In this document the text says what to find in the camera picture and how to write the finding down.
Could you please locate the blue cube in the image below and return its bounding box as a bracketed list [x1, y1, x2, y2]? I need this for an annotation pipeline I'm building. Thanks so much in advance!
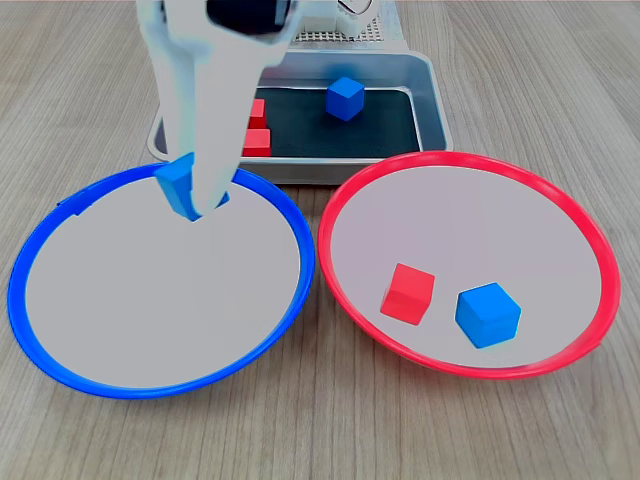
[325, 76, 366, 122]
[454, 282, 523, 350]
[153, 152, 232, 223]

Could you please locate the red-rimmed white plate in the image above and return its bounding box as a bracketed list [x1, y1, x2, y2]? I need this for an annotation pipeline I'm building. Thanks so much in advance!
[317, 150, 621, 380]

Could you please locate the black tray mat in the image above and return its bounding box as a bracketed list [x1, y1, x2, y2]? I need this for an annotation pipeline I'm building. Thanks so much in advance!
[239, 85, 425, 160]

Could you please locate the steel tray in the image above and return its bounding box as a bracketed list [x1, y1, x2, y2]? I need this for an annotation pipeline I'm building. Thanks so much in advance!
[147, 48, 455, 187]

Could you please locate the blue-rimmed white plate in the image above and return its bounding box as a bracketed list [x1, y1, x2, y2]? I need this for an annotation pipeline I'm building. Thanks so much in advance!
[7, 162, 316, 400]

